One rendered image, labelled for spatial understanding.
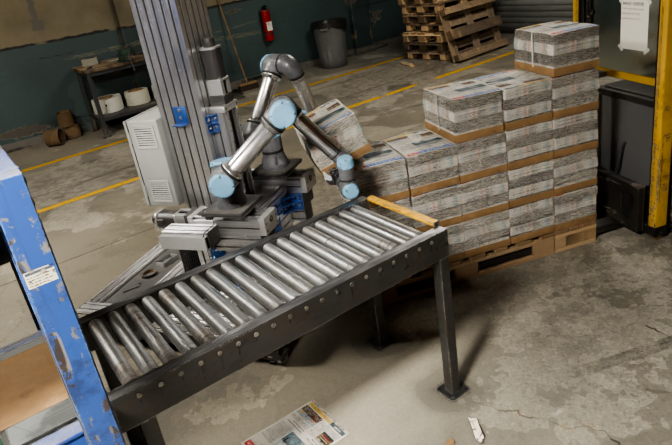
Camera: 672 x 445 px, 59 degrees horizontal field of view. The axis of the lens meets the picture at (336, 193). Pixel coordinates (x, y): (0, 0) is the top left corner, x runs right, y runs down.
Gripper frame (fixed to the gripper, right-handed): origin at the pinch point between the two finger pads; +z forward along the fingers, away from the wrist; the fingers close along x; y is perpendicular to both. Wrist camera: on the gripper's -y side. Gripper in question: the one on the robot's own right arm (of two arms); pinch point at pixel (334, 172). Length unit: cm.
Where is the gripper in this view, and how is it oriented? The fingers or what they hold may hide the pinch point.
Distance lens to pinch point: 304.1
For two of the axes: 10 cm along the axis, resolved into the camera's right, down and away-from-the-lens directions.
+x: -8.7, 5.0, -0.6
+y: -4.3, -8.0, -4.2
